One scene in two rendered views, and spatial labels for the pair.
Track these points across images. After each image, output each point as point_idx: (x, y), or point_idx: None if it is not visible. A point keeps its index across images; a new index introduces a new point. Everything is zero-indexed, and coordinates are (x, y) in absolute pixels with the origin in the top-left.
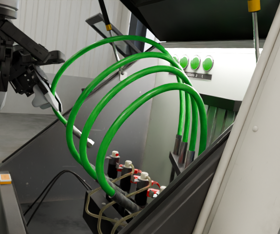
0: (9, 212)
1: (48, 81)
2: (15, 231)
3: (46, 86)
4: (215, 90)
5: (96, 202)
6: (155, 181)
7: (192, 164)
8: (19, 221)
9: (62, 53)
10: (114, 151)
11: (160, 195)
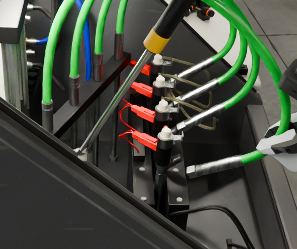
0: (290, 207)
1: None
2: (279, 176)
3: None
4: None
5: (184, 175)
6: (130, 104)
7: (162, 4)
8: (277, 189)
9: (290, 64)
10: (167, 131)
11: (187, 28)
